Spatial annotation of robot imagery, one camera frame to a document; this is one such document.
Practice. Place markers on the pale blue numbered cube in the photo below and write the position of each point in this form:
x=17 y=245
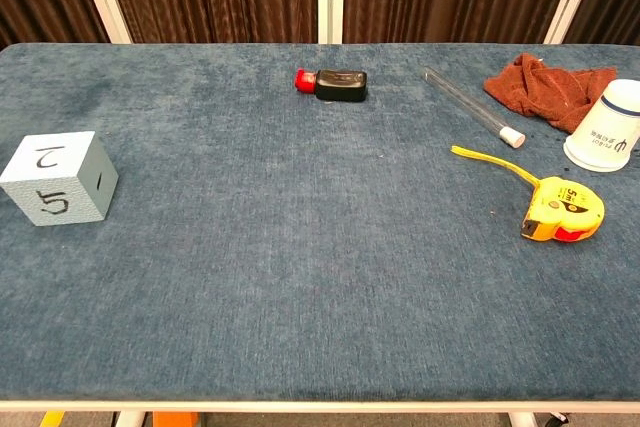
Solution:
x=55 y=177

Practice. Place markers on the blue table mat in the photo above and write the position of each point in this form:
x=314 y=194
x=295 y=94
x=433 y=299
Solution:
x=300 y=247

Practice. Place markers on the white thin stick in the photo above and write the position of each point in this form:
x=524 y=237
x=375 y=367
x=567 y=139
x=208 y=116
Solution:
x=472 y=106

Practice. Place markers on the brown crumpled cloth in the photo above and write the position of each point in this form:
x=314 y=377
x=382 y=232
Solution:
x=545 y=89

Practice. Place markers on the yellow tape measure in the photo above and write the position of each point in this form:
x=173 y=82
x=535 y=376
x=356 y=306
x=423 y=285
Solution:
x=565 y=212

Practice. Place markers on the orange box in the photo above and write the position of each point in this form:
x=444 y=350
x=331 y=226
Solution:
x=173 y=419

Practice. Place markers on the white paper cup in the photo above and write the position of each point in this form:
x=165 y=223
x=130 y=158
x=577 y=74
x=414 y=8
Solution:
x=605 y=132

